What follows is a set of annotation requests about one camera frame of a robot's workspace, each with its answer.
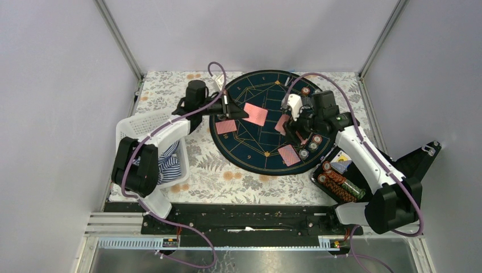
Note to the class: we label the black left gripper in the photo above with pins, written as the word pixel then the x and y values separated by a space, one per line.
pixel 230 108

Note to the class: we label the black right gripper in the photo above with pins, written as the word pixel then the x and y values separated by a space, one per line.
pixel 291 126

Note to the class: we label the red five chip stack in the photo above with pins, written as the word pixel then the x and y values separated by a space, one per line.
pixel 317 139

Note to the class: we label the blue chip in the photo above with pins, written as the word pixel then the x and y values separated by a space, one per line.
pixel 312 146

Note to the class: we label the red card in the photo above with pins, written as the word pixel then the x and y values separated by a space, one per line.
pixel 256 114
pixel 224 127
pixel 289 155

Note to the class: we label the pink sponge block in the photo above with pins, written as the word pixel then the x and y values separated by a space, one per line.
pixel 279 127

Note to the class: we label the grey chip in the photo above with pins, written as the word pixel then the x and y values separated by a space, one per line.
pixel 303 154

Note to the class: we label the white plastic laundry basket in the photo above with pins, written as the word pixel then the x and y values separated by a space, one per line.
pixel 163 130

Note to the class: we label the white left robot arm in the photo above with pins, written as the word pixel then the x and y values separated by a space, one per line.
pixel 150 153

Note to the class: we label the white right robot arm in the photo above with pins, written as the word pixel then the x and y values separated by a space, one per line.
pixel 395 200

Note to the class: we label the playing card deck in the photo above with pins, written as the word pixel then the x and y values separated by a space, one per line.
pixel 341 161

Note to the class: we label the black poker chip case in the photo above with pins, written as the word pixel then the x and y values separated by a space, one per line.
pixel 414 164

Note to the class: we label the red chip rows in case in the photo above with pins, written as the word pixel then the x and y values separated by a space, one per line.
pixel 340 186

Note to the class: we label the round dark poker mat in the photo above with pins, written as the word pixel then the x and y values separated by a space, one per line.
pixel 255 148

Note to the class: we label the blue white striped cloth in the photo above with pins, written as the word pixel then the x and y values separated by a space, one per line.
pixel 169 165

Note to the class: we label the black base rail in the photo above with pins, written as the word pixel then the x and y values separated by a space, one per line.
pixel 241 225

